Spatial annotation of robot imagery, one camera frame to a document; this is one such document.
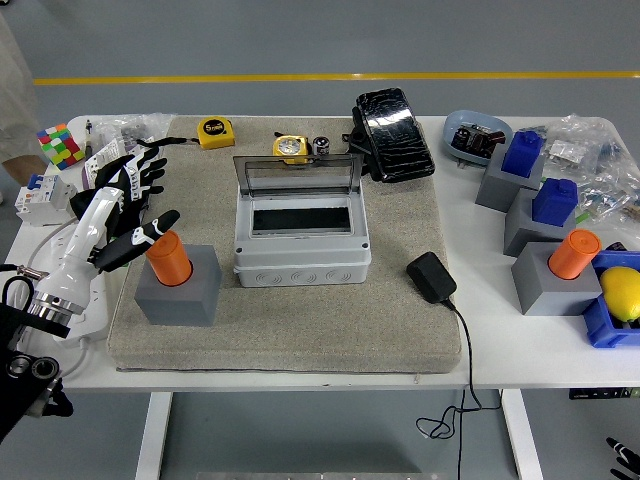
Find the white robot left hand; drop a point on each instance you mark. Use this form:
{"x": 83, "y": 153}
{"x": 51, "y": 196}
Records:
{"x": 82, "y": 235}

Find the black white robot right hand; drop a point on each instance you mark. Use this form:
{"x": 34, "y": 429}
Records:
{"x": 625, "y": 457}

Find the orange cylinder battery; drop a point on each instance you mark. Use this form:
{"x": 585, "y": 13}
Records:
{"x": 167, "y": 260}
{"x": 575, "y": 252}

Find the grey junction box with lid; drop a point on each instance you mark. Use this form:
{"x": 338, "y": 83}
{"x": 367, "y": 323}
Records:
{"x": 302, "y": 267}

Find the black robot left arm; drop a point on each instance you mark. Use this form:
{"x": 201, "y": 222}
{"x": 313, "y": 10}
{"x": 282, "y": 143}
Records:
{"x": 20, "y": 360}

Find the white circuit breaker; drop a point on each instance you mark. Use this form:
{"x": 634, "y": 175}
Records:
{"x": 42, "y": 200}

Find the black table control panel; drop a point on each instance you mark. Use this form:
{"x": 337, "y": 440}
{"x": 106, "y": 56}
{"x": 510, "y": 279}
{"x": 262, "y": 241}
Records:
{"x": 600, "y": 393}

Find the white label packet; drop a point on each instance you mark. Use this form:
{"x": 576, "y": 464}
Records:
{"x": 102, "y": 156}

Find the white power strip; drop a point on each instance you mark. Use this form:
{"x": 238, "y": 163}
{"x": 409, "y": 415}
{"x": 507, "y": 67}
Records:
{"x": 96, "y": 320}

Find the colourful puzzle cube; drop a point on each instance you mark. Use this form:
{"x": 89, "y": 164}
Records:
{"x": 60, "y": 146}

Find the thin pen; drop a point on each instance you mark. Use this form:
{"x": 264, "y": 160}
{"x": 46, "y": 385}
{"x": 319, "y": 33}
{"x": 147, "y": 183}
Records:
{"x": 89, "y": 142}

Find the white table leg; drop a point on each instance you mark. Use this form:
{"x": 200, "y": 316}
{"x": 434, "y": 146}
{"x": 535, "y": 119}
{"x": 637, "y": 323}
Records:
{"x": 522, "y": 435}
{"x": 152, "y": 435}

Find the clear plastic bag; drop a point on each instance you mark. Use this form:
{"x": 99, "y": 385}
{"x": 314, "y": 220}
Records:
{"x": 127, "y": 127}

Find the grey block with round hole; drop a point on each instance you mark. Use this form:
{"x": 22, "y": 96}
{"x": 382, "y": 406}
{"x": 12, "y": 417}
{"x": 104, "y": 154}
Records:
{"x": 177, "y": 305}
{"x": 542, "y": 295}

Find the blue plastic bin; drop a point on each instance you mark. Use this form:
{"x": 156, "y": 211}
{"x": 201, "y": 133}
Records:
{"x": 602, "y": 330}

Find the yellow lemon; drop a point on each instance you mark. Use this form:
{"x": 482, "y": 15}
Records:
{"x": 622, "y": 292}

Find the yellow square tape measure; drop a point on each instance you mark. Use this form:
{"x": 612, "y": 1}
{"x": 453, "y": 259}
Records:
{"x": 216, "y": 132}

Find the small dark packet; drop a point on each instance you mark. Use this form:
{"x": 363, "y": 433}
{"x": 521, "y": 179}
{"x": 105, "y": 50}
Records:
{"x": 617, "y": 246}

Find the yellow round-faced tape measure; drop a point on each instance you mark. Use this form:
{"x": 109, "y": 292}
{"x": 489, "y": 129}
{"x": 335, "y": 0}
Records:
{"x": 290, "y": 146}

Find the grey block holder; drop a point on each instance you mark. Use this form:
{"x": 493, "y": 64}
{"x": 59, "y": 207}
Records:
{"x": 525, "y": 232}
{"x": 495, "y": 187}

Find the grey-brown mat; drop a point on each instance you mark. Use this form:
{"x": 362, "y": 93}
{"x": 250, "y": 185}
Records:
{"x": 310, "y": 330}

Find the small black cylinder capacitor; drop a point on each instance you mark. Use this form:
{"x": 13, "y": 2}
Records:
{"x": 321, "y": 146}

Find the blue plastic block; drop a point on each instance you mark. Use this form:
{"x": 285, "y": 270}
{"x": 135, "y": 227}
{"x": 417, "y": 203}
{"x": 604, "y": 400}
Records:
{"x": 555, "y": 202}
{"x": 522, "y": 152}

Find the black power adapter plug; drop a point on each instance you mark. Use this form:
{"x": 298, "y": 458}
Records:
{"x": 431, "y": 276}

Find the clear plastic parts bags pile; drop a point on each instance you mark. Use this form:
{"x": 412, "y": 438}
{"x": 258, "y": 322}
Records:
{"x": 610, "y": 170}

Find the small bag of white parts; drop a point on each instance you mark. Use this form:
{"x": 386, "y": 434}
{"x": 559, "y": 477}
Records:
{"x": 565, "y": 151}

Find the black glossy pedal device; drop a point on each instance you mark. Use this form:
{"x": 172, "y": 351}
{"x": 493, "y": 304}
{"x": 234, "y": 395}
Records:
{"x": 397, "y": 137}

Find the dark electronic parts pile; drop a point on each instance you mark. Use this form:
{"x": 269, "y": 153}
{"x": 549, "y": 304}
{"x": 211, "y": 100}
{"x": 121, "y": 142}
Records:
{"x": 475, "y": 140}

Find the light blue bowl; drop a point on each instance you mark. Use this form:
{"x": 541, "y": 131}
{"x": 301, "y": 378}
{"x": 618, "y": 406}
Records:
{"x": 467, "y": 117}

